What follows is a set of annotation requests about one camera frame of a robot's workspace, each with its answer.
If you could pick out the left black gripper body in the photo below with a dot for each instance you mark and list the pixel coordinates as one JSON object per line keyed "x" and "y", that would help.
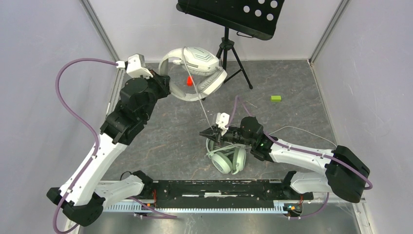
{"x": 157, "y": 87}

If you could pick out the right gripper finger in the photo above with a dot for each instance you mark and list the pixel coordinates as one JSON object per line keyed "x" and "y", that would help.
{"x": 213, "y": 141}
{"x": 211, "y": 132}

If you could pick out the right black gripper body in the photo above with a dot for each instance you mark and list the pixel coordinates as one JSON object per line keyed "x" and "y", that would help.
{"x": 233, "y": 136}

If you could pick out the green headphones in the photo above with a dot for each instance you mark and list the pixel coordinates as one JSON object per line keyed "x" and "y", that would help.
{"x": 229, "y": 159}

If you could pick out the white grey headphones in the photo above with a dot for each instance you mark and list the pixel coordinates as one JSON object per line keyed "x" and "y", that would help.
{"x": 198, "y": 62}

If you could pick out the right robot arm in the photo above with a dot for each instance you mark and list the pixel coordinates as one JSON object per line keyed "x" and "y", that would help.
{"x": 337, "y": 171}

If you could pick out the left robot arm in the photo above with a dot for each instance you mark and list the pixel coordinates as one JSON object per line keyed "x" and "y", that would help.
{"x": 79, "y": 198}

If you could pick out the red small block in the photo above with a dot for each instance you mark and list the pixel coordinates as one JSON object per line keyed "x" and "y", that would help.
{"x": 190, "y": 81}

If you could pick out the green small block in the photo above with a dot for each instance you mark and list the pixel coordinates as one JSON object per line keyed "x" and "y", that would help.
{"x": 275, "y": 98}

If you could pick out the black music stand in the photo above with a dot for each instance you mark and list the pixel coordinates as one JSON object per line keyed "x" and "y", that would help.
{"x": 249, "y": 18}

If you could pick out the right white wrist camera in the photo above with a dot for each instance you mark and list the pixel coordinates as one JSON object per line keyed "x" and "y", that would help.
{"x": 222, "y": 120}

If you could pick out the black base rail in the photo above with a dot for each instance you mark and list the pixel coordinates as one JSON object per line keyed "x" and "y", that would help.
{"x": 221, "y": 194}

